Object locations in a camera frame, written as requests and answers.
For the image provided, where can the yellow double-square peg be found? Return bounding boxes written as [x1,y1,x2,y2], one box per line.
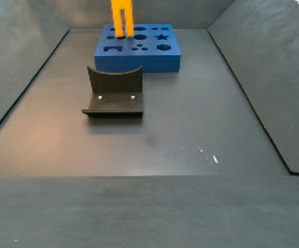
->
[109,0,133,38]

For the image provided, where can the blue shape-sorting block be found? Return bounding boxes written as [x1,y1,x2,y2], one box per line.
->
[93,23,181,73]

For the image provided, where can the black curved holder stand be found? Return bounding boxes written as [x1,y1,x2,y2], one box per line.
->
[81,67,144,116]

